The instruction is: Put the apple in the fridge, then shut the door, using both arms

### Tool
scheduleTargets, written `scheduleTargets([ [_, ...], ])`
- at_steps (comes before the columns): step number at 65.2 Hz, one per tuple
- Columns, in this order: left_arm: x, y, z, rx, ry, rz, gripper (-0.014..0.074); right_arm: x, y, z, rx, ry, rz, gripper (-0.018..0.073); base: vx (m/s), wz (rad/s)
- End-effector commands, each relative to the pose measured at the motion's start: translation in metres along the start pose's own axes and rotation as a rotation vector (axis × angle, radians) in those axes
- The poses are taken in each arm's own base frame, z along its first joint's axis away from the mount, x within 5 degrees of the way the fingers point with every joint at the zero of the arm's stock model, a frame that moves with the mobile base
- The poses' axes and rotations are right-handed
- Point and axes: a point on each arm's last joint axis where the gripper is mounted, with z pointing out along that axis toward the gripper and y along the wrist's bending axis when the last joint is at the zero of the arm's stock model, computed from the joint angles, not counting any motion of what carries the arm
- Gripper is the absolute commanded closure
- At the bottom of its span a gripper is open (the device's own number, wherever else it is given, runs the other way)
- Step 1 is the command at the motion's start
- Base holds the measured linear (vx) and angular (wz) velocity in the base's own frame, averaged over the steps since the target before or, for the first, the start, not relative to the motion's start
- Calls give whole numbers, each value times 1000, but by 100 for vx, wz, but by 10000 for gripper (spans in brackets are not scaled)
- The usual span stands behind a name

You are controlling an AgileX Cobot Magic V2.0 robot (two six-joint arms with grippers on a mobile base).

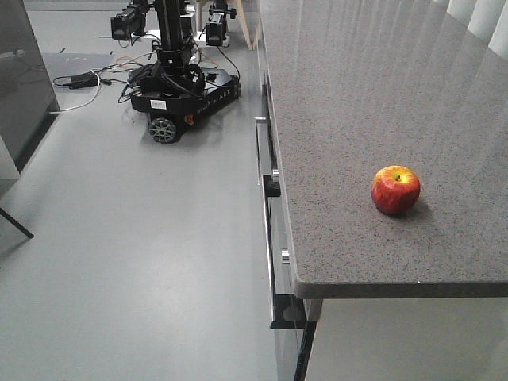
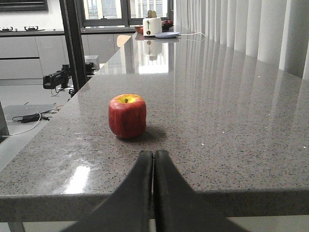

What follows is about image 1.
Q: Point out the upper chrome drawer handle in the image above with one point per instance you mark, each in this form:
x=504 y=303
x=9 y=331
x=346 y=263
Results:
x=267 y=161

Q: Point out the lower chrome drawer handle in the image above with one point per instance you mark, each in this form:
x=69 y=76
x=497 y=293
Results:
x=287 y=311

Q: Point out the wooden easel legs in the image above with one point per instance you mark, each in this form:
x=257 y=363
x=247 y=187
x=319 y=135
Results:
x=245 y=25

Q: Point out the red yellow apple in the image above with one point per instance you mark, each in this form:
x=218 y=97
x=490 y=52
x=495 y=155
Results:
x=395 y=189

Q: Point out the dark grey cabinet panel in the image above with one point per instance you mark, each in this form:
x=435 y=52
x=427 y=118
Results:
x=27 y=96

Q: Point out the grey stone kitchen counter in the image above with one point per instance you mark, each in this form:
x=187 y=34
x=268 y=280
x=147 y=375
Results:
x=357 y=86

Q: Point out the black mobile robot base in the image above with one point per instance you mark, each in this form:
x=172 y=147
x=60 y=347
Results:
x=173 y=91

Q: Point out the chrome drawer handle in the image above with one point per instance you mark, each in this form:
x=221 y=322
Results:
x=267 y=161
x=287 y=311

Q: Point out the black power adapter brick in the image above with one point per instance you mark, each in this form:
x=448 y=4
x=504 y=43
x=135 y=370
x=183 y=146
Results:
x=85 y=80

